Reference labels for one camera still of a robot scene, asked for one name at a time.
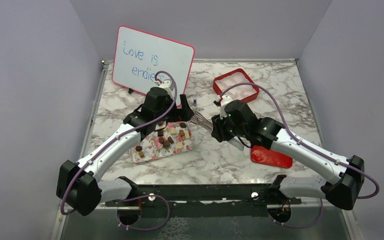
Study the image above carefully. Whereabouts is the dark leaf chocolate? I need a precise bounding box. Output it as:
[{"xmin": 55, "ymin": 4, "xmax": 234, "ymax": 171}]
[{"xmin": 179, "ymin": 122, "xmax": 188, "ymax": 129}]

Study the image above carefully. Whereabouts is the small brown square chocolate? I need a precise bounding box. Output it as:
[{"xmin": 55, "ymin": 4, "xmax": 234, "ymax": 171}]
[{"xmin": 138, "ymin": 151, "xmax": 145, "ymax": 158}]

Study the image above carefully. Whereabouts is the red tin lid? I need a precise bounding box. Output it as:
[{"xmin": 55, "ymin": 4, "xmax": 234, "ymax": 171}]
[{"xmin": 250, "ymin": 145, "xmax": 293, "ymax": 169}]

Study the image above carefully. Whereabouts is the red square tin box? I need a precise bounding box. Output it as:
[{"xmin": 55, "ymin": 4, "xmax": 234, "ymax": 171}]
[{"xmin": 212, "ymin": 68, "xmax": 260, "ymax": 104}]

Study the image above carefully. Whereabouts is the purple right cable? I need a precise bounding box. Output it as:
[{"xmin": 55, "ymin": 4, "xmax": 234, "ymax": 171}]
[{"xmin": 218, "ymin": 82, "xmax": 380, "ymax": 200}]

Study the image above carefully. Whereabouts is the white square chocolate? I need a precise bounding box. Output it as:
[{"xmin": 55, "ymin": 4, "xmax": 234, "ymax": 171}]
[{"xmin": 170, "ymin": 128, "xmax": 177, "ymax": 135}]

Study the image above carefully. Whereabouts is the floral tray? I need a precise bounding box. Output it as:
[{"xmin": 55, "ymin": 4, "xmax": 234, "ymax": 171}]
[{"xmin": 128, "ymin": 121, "xmax": 195, "ymax": 164}]

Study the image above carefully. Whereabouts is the purple cable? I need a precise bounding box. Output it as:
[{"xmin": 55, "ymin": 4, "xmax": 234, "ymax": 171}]
[
  {"xmin": 60, "ymin": 70, "xmax": 179, "ymax": 216},
  {"xmin": 218, "ymin": 82, "xmax": 380, "ymax": 200}
]

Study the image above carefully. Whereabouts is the white heart chocolate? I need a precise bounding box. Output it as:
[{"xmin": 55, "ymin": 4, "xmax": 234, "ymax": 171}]
[{"xmin": 175, "ymin": 142, "xmax": 183, "ymax": 150}]

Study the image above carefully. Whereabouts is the pink framed whiteboard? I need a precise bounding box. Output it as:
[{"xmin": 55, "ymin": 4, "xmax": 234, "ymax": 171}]
[{"xmin": 112, "ymin": 25, "xmax": 195, "ymax": 95}]

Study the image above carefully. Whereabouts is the dark round chocolate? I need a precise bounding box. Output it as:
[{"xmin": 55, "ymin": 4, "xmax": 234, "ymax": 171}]
[{"xmin": 135, "ymin": 145, "xmax": 143, "ymax": 152}]

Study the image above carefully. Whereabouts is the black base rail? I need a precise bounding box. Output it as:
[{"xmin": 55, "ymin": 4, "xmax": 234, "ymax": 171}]
[{"xmin": 104, "ymin": 175, "xmax": 301, "ymax": 218}]

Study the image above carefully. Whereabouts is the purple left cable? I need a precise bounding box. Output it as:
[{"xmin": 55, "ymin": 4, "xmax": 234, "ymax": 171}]
[{"xmin": 60, "ymin": 70, "xmax": 179, "ymax": 216}]

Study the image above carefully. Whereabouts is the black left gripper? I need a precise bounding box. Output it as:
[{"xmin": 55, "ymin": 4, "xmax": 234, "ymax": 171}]
[{"xmin": 154, "ymin": 94, "xmax": 195, "ymax": 123}]

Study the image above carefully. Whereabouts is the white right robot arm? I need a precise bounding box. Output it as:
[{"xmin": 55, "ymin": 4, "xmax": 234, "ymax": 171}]
[{"xmin": 211, "ymin": 100, "xmax": 365, "ymax": 211}]

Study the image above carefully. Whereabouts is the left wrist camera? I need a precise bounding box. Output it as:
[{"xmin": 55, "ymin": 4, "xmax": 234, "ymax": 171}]
[{"xmin": 158, "ymin": 80, "xmax": 176, "ymax": 99}]

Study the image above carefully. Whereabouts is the white paper cups liner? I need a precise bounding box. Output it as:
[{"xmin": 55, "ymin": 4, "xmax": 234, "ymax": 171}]
[{"xmin": 217, "ymin": 72, "xmax": 256, "ymax": 100}]

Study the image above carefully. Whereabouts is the dark heart chocolate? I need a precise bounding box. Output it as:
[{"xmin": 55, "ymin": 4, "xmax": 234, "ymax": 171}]
[{"xmin": 162, "ymin": 140, "xmax": 171, "ymax": 149}]

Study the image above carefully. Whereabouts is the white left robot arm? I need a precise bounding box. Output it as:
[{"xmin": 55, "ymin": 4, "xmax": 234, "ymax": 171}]
[{"xmin": 56, "ymin": 87, "xmax": 194, "ymax": 216}]

